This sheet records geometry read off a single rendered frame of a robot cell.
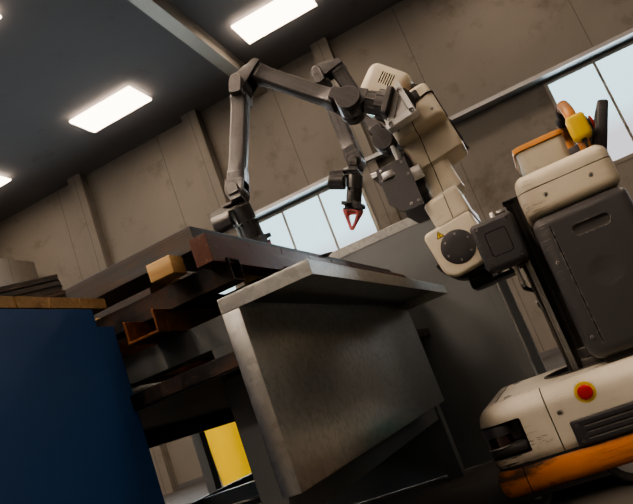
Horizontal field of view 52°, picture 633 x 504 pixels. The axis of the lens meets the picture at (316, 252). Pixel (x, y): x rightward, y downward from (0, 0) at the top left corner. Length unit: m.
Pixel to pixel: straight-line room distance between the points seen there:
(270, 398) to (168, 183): 11.16
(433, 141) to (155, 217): 10.46
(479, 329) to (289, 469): 1.68
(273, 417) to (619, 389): 0.91
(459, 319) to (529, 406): 1.06
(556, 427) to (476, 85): 9.27
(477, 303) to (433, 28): 8.78
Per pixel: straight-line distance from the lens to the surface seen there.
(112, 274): 1.49
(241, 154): 2.04
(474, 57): 10.96
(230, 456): 5.15
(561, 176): 1.85
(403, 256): 2.84
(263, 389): 1.22
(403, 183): 2.03
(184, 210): 12.02
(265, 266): 1.52
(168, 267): 1.35
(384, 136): 2.40
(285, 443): 1.22
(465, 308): 2.78
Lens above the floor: 0.42
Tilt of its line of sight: 13 degrees up
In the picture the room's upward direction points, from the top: 21 degrees counter-clockwise
